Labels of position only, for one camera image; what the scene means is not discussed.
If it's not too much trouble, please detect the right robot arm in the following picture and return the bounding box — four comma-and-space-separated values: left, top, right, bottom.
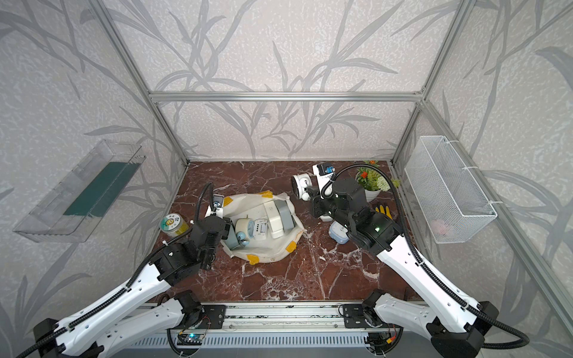
292, 163, 530, 357

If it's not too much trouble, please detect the grey green square clock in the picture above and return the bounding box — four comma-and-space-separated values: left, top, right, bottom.
223, 226, 241, 251

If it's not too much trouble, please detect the clear plastic wall shelf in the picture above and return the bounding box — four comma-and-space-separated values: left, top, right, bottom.
13, 140, 146, 243

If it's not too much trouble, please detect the white canvas tote bag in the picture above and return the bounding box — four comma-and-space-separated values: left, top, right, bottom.
214, 191, 306, 265

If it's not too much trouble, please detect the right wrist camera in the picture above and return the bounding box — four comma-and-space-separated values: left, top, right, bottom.
312, 163, 335, 189

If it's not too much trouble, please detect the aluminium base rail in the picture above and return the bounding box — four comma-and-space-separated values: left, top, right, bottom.
93, 300, 471, 334

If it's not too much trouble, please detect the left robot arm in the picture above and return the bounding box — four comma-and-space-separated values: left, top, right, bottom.
20, 183, 232, 357

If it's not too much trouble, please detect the yellow work glove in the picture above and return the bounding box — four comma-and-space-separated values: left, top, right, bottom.
375, 204, 393, 219

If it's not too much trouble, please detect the white wire mesh basket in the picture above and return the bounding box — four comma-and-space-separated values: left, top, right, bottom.
405, 136, 498, 244

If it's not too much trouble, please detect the white cube digital clock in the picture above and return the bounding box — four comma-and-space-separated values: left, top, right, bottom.
253, 219, 269, 240

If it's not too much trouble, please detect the potted artificial flower plant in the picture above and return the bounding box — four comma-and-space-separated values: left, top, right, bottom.
355, 167, 390, 202

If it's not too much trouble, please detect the blue twin bell alarm clock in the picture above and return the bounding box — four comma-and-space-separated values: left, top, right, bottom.
235, 218, 255, 246

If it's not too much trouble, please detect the grey blue square clock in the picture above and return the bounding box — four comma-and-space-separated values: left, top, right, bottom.
274, 200, 295, 231

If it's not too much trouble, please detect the white flat digital clock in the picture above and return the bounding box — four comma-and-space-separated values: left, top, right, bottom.
264, 201, 284, 239

